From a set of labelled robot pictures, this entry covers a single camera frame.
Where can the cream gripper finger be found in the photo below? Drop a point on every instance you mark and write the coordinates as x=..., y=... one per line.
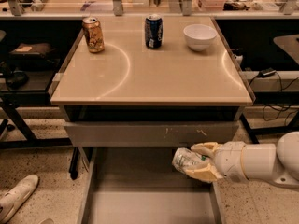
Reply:
x=206, y=174
x=207, y=149

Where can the grey drawer cabinet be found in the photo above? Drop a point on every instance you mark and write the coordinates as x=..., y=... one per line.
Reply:
x=129, y=95

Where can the gold soda can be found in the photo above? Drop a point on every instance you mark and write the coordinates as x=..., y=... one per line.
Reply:
x=93, y=34

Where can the dark blue soda can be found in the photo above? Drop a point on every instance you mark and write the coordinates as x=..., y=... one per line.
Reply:
x=153, y=31

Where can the crushed green 7up can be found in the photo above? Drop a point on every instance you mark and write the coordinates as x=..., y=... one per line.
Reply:
x=185, y=160

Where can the open grey middle drawer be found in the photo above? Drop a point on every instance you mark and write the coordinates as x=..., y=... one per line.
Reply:
x=139, y=185

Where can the black bag on shelf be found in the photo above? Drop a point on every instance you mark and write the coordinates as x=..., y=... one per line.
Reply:
x=35, y=57

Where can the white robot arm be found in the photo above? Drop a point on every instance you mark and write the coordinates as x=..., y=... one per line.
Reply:
x=276, y=164

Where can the white ceramic bowl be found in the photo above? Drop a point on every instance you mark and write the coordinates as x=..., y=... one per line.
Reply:
x=199, y=36

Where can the white shoe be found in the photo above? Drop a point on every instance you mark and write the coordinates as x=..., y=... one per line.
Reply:
x=16, y=197
x=47, y=221

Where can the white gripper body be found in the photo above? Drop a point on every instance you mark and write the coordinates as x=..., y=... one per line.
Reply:
x=230, y=160

